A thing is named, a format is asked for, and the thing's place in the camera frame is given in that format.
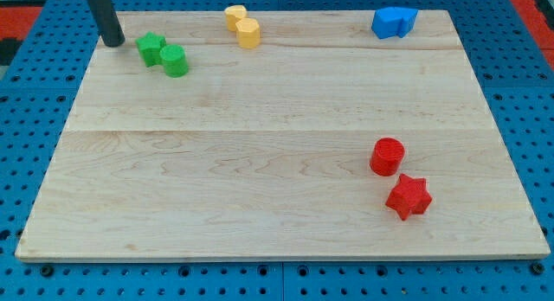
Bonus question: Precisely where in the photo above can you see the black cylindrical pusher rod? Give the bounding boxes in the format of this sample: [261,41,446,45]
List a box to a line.
[86,0,125,48]

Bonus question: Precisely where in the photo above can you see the green cylinder block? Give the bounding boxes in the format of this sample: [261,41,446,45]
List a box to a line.
[159,44,189,78]

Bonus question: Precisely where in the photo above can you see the blue pentagon block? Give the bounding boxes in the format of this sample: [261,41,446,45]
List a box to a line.
[397,8,418,38]

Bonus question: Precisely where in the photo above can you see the yellow block rear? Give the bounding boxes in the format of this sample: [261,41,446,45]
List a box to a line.
[223,5,248,32]

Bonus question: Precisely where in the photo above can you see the red star block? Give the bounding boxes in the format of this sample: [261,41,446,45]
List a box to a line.
[385,173,433,221]

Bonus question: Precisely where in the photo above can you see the blue cube block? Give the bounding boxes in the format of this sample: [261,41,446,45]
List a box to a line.
[371,7,402,39]

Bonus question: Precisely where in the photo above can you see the yellow hexagon block front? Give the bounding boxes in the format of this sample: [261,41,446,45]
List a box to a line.
[235,17,261,49]

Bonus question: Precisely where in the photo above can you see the red cylinder block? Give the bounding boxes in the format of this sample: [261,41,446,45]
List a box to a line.
[369,138,405,176]

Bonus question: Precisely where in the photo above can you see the green star block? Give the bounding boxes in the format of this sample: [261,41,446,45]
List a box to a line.
[135,32,166,67]

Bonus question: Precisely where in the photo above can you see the light wooden board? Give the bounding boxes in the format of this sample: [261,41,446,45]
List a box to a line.
[15,10,550,263]

